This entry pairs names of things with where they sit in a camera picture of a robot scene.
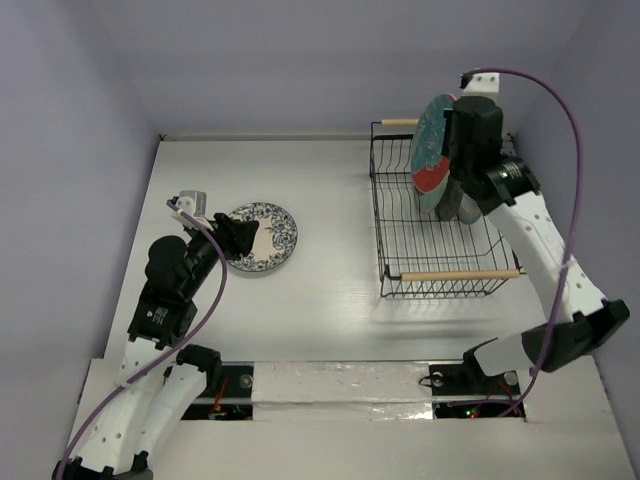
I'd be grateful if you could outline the black wire dish rack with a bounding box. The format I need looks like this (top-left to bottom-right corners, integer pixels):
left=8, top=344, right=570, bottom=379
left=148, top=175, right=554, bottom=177
left=369, top=119, right=524, bottom=299

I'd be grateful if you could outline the pale blue-grey plate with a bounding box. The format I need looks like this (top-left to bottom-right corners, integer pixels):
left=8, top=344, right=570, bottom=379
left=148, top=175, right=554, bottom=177
left=457, top=193, right=483, bottom=225

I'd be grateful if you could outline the dark green marbled plate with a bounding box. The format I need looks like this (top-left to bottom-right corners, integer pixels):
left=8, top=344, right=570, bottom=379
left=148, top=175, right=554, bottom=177
left=436, top=176, right=464, bottom=222

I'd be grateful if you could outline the blue floral white plate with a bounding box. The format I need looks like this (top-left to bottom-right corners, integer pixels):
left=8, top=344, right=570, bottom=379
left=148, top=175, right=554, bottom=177
left=229, top=202, right=298, bottom=273

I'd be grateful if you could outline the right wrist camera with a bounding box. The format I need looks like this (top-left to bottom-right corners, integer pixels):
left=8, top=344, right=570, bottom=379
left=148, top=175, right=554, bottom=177
left=460, top=72, right=500, bottom=103

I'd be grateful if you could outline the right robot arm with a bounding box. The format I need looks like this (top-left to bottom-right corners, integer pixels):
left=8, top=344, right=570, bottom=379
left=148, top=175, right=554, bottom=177
left=443, top=96, right=630, bottom=392

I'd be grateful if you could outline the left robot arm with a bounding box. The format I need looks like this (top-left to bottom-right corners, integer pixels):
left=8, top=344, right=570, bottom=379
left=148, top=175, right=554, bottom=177
left=52, top=209, right=259, bottom=479

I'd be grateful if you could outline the red and teal plate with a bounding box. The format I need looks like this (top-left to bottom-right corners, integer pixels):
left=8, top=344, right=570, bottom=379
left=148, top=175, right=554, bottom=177
left=410, top=94, right=456, bottom=197

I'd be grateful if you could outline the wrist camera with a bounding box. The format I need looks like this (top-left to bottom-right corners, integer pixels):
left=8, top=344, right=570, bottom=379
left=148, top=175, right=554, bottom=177
left=166, top=190, right=207, bottom=225
left=460, top=72, right=500, bottom=103

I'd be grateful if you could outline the light green plate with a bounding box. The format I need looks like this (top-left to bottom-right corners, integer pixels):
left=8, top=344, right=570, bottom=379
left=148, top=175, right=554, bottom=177
left=416, top=185, right=446, bottom=215

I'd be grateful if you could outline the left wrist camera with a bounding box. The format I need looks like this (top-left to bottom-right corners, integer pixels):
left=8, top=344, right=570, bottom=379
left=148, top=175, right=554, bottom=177
left=166, top=190, right=207, bottom=225

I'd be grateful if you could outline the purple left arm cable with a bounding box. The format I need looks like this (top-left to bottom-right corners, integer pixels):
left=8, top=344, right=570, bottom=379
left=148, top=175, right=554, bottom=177
left=53, top=199, right=229, bottom=474

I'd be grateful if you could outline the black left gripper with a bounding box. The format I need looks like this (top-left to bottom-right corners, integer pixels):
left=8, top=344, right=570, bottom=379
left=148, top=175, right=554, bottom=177
left=182, top=212, right=258, bottom=297

